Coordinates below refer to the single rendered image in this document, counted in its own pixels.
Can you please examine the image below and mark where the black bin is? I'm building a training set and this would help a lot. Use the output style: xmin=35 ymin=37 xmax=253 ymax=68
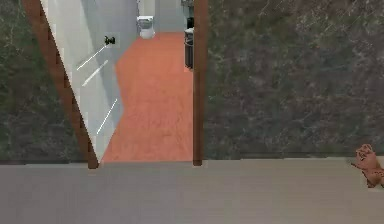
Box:
xmin=183 ymin=27 xmax=195 ymax=70

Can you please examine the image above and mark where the white toilet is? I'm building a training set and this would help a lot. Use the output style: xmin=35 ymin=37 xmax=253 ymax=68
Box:
xmin=136 ymin=15 xmax=156 ymax=40

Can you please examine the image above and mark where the brown teddy bear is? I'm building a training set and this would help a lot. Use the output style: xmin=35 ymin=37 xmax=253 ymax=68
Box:
xmin=350 ymin=143 xmax=384 ymax=189

